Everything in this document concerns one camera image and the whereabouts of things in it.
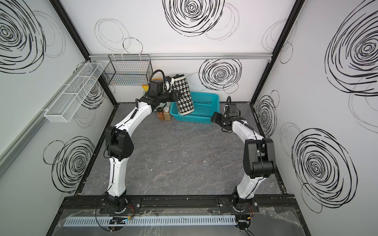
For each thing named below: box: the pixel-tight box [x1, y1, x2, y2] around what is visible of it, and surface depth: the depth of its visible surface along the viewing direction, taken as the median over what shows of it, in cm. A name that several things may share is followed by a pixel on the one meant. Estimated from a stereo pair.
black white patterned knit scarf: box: [172, 74, 195, 116], surface depth 89 cm
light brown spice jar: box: [162, 106, 172, 122], surface depth 106 cm
